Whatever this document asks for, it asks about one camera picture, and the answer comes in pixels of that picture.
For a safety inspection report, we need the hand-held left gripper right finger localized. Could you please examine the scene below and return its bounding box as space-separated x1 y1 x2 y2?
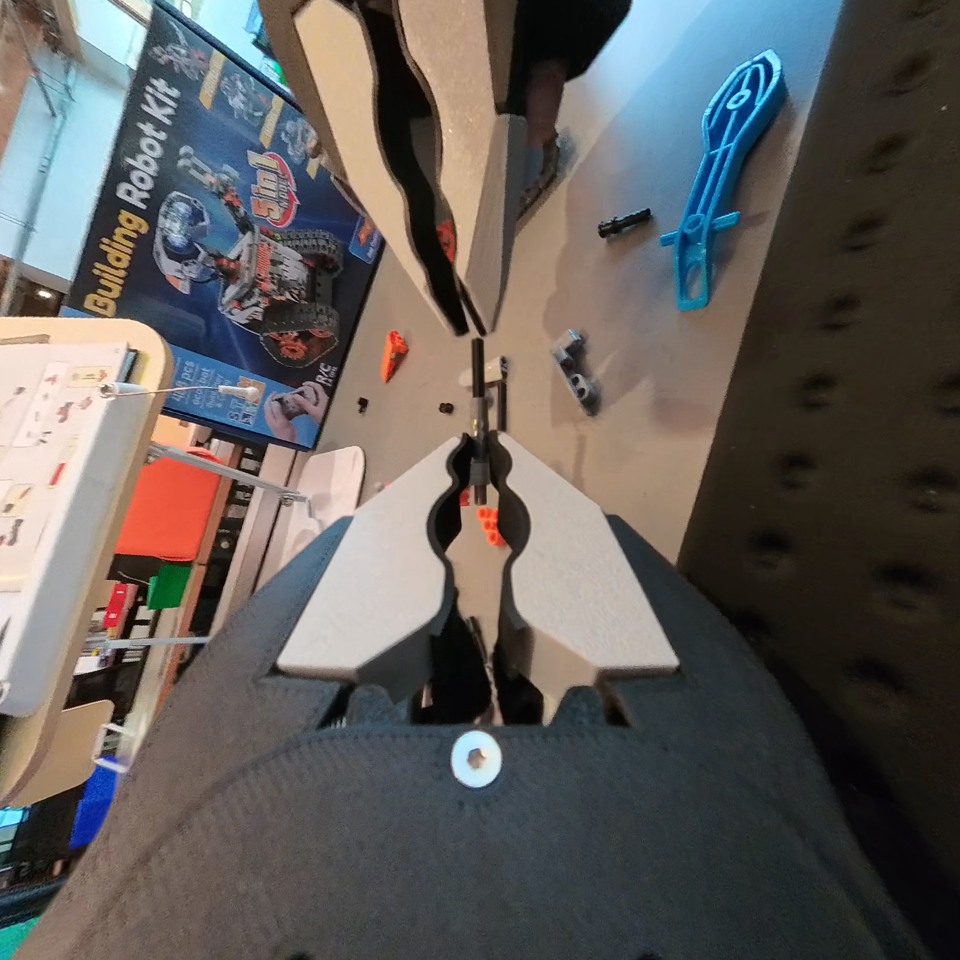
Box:
487 433 681 723

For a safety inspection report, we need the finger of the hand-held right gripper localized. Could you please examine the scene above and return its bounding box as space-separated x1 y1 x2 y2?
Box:
393 0 532 335
292 0 470 336

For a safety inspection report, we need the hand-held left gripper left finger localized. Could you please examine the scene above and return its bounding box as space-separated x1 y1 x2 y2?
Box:
276 435 475 706

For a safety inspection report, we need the small assembly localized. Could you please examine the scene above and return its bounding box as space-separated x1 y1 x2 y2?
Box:
551 328 602 416

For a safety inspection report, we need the person's right hand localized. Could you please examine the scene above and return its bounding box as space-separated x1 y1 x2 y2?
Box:
523 58 570 151

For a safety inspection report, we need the teal plastic piece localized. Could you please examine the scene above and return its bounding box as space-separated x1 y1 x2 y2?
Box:
660 48 789 312

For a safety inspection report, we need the printed toy box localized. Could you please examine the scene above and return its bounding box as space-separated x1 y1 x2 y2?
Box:
63 0 387 451

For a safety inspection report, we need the red container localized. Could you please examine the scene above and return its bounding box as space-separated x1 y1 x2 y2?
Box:
112 456 223 561

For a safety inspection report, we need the white book stand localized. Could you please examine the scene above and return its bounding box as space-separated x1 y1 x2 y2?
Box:
0 316 369 807

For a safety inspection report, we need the instruction booklet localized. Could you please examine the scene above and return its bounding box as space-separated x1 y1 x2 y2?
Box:
0 341 144 597

